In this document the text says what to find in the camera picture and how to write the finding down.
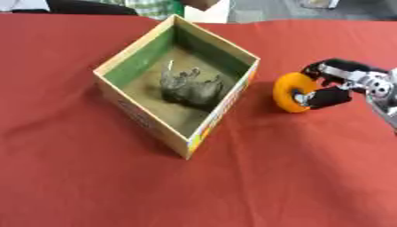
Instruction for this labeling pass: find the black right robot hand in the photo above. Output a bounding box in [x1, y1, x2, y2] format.
[292, 58, 397, 110]

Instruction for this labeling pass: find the orange ring toy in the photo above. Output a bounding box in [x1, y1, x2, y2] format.
[271, 72, 322, 114]

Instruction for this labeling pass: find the tan cardboard box green inside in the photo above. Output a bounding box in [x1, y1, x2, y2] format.
[91, 13, 262, 160]

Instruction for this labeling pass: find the grey toy rhinoceros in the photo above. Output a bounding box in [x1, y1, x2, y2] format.
[158, 59, 227, 113]

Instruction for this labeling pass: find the person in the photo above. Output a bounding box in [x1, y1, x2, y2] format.
[44, 0, 223, 21]

